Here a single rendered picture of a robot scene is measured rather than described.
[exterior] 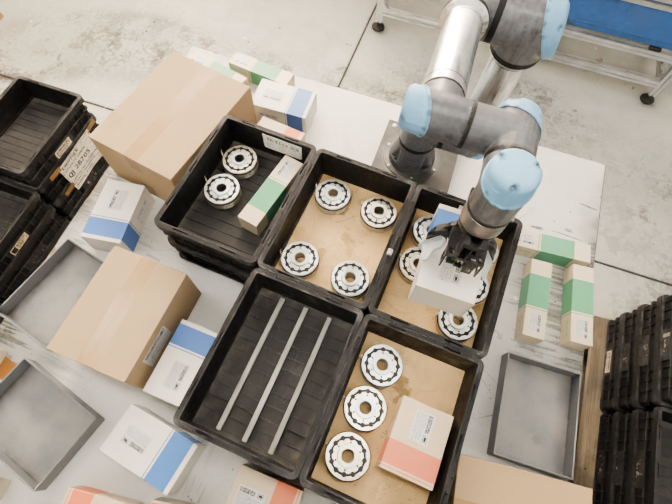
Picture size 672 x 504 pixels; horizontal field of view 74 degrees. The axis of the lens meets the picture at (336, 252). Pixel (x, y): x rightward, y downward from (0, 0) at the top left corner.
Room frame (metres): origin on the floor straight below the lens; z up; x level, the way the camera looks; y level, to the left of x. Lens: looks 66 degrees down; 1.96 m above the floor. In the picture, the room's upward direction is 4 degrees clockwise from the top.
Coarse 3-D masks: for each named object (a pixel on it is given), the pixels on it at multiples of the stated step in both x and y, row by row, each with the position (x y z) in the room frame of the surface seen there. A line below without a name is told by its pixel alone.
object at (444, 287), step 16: (448, 208) 0.49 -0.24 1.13; (432, 224) 0.46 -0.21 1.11; (432, 256) 0.38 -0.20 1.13; (416, 272) 0.37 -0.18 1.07; (432, 272) 0.34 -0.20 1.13; (448, 272) 0.34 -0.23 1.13; (480, 272) 0.35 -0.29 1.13; (416, 288) 0.31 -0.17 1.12; (432, 288) 0.31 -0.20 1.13; (448, 288) 0.31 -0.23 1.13; (464, 288) 0.31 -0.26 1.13; (432, 304) 0.30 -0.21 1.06; (448, 304) 0.29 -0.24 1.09; (464, 304) 0.28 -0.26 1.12
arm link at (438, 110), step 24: (456, 0) 0.81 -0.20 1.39; (480, 0) 0.81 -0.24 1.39; (456, 24) 0.72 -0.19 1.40; (480, 24) 0.76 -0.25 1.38; (456, 48) 0.64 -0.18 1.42; (432, 72) 0.58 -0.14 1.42; (456, 72) 0.57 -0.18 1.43; (408, 96) 0.50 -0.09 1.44; (432, 96) 0.50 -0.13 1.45; (456, 96) 0.51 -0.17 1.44; (408, 120) 0.48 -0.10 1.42; (432, 120) 0.47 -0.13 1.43; (456, 120) 0.47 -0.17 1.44; (456, 144) 0.45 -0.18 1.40
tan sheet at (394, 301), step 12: (420, 216) 0.64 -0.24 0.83; (408, 240) 0.56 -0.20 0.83; (396, 264) 0.48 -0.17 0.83; (396, 276) 0.45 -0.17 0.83; (492, 276) 0.47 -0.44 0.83; (396, 288) 0.41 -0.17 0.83; (408, 288) 0.42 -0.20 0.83; (384, 300) 0.38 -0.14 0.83; (396, 300) 0.38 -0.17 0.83; (408, 300) 0.38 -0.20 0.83; (396, 312) 0.35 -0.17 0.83; (408, 312) 0.35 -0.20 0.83; (420, 312) 0.35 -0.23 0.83; (432, 312) 0.35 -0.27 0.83; (480, 312) 0.36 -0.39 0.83; (420, 324) 0.32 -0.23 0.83; (432, 324) 0.32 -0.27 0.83; (456, 324) 0.32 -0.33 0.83
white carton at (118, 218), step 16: (112, 192) 0.67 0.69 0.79; (128, 192) 0.68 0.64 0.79; (144, 192) 0.69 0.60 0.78; (96, 208) 0.62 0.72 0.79; (112, 208) 0.62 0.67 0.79; (128, 208) 0.62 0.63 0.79; (144, 208) 0.65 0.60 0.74; (96, 224) 0.56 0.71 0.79; (112, 224) 0.57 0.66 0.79; (128, 224) 0.57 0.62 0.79; (144, 224) 0.62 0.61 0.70; (96, 240) 0.52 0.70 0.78; (112, 240) 0.52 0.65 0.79; (128, 240) 0.54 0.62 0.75
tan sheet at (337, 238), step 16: (352, 192) 0.71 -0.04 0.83; (368, 192) 0.71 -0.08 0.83; (352, 208) 0.65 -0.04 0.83; (400, 208) 0.66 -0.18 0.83; (304, 224) 0.59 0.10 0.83; (320, 224) 0.59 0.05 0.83; (336, 224) 0.60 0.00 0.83; (352, 224) 0.60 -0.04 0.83; (304, 240) 0.54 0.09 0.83; (320, 240) 0.54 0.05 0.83; (336, 240) 0.54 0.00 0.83; (352, 240) 0.55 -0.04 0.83; (368, 240) 0.55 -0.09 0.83; (384, 240) 0.55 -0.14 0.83; (320, 256) 0.49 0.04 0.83; (336, 256) 0.50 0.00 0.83; (352, 256) 0.50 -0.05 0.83; (368, 256) 0.50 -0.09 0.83; (320, 272) 0.44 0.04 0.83; (368, 272) 0.45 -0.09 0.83; (368, 288) 0.41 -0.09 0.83
